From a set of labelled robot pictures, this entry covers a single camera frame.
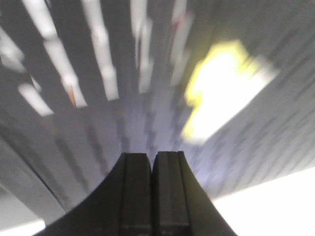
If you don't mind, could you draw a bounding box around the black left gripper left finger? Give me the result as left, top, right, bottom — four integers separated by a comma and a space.
38, 153, 151, 236

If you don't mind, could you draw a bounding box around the yellow toggle switch lower left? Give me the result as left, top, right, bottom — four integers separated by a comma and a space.
181, 40, 280, 146

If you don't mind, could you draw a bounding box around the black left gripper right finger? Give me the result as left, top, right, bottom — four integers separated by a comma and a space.
151, 151, 235, 236

